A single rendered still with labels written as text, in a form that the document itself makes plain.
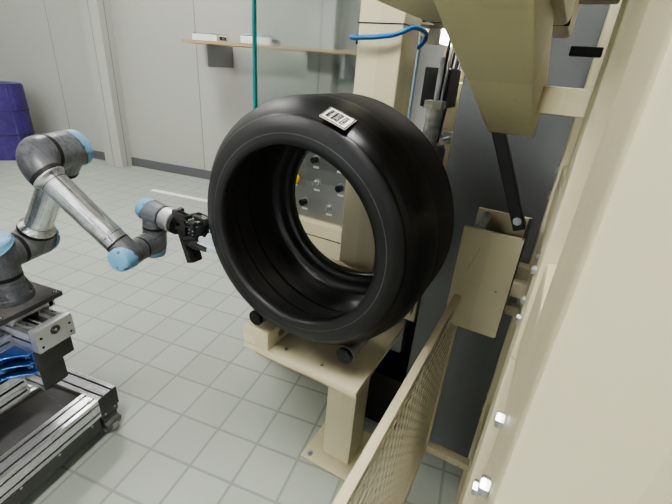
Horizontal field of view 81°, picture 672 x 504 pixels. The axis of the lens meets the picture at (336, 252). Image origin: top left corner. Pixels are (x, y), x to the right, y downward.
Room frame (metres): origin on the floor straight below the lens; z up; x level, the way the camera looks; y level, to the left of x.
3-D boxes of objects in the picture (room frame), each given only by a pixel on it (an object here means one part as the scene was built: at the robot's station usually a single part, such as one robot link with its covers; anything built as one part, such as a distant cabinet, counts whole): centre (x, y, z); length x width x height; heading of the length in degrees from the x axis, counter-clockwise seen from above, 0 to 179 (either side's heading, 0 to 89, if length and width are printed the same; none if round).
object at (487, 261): (1.02, -0.44, 1.05); 0.20 x 0.15 x 0.30; 153
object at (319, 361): (1.00, 0.00, 0.80); 0.37 x 0.36 x 0.02; 63
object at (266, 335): (1.07, 0.13, 0.83); 0.36 x 0.09 x 0.06; 153
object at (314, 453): (1.24, -0.10, 0.01); 0.27 x 0.27 x 0.02; 63
